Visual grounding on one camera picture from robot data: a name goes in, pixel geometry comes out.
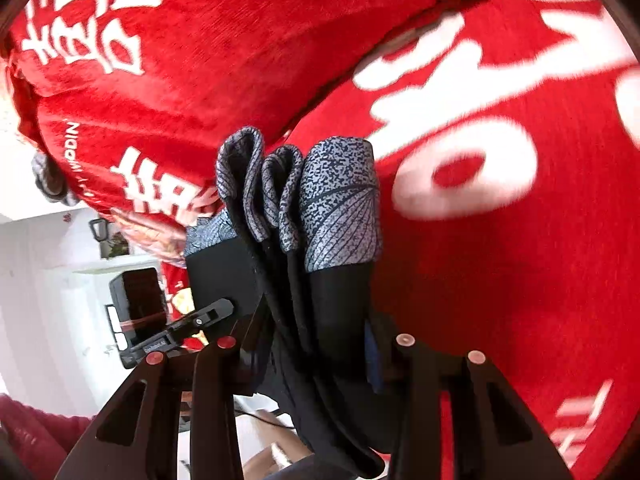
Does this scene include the black pants with grey band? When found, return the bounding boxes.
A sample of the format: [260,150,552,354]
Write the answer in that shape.
[182,126,401,480]

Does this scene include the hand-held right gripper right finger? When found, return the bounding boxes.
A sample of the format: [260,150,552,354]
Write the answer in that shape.
[362,312,576,480]

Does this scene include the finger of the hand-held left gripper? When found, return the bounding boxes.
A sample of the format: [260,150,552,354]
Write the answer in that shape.
[164,297,237,348]

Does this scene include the person's left forearm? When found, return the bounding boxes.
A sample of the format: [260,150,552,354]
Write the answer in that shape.
[0,393,98,480]

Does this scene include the small green plant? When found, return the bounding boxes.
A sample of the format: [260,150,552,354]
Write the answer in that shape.
[100,232,132,260]

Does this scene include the grey knitted cloth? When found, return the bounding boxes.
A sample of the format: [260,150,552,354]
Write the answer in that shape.
[31,151,82,207]

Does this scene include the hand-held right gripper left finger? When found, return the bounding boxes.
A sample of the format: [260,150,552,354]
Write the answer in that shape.
[55,305,273,480]

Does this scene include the red printed blanket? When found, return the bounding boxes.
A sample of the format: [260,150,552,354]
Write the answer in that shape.
[0,0,640,480]

